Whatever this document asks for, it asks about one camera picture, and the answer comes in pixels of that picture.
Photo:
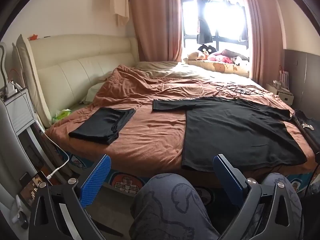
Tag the beige pillow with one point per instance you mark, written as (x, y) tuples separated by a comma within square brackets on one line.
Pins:
[(166, 69)]

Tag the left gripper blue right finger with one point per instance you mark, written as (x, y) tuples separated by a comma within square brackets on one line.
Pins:
[(230, 178)]

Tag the person's patterned grey leg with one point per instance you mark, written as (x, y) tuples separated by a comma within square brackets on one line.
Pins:
[(168, 207)]

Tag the hanging dark garment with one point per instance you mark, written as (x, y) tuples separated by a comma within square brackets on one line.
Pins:
[(204, 35)]

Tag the folded black bear-print shirt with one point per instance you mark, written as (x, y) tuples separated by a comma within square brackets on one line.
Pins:
[(309, 128)]

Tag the green tissue pack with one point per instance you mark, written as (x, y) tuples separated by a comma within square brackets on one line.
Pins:
[(61, 115)]

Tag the large black t-shirt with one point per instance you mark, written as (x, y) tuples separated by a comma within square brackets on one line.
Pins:
[(250, 135)]

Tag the cream hanging cloth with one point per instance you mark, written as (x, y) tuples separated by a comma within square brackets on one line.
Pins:
[(120, 8)]

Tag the brown bed blanket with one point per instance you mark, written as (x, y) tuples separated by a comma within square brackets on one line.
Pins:
[(152, 141)]

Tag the smartphone with lit screen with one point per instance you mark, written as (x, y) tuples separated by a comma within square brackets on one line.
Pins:
[(30, 188)]

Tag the cream padded headboard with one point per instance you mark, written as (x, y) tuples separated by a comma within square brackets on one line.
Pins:
[(59, 70)]

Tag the folded black garment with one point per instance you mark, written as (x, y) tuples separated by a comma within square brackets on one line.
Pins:
[(103, 126)]

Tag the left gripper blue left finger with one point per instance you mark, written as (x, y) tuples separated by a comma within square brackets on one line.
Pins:
[(92, 180)]

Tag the bear-print long cushion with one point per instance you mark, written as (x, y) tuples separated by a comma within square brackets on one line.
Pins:
[(220, 67)]

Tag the pink curtain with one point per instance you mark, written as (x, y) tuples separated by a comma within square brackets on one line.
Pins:
[(267, 40), (158, 29)]

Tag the plush toys pile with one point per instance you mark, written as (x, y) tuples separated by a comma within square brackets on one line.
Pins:
[(208, 52)]

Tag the white bedside cabinet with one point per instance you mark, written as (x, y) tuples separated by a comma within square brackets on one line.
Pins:
[(285, 96)]

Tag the right pink curtain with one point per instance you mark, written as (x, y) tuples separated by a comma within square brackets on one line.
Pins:
[(267, 40)]

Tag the left pink curtain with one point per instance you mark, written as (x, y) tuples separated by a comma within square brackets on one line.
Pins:
[(158, 29)]

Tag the cartoon print bed sheet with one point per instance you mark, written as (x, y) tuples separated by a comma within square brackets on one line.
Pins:
[(130, 185)]

